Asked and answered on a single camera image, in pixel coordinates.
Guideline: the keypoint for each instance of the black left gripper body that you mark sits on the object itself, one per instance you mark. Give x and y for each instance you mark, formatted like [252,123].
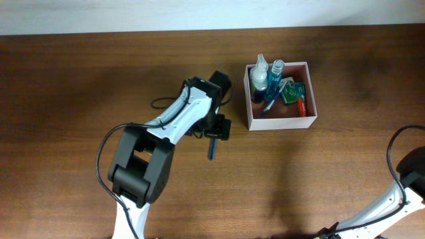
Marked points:
[215,124]

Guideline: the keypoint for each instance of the blue disposable razor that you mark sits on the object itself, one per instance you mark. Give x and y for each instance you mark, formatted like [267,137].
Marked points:
[212,149]

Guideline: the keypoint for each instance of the blue white toothbrush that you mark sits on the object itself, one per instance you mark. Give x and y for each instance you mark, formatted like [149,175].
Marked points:
[268,107]

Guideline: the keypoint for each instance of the purple foam soap pump bottle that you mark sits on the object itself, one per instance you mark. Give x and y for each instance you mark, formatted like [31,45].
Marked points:
[258,80]

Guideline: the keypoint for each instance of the teal Listerine mouthwash bottle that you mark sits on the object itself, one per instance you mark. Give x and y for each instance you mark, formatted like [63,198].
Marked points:
[274,78]

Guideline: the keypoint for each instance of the green Dettol soap box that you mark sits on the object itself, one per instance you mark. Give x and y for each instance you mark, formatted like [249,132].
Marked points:
[293,91]

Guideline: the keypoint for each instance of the green toothpaste tube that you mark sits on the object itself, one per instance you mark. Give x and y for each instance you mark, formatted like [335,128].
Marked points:
[301,106]

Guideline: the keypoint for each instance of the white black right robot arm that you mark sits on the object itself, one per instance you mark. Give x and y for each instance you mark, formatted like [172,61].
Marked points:
[382,213]

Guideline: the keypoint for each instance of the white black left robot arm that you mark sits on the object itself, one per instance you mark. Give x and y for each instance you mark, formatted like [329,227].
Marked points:
[142,162]

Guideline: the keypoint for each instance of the pink open cardboard box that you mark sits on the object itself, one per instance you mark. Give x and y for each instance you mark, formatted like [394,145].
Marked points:
[281,116]

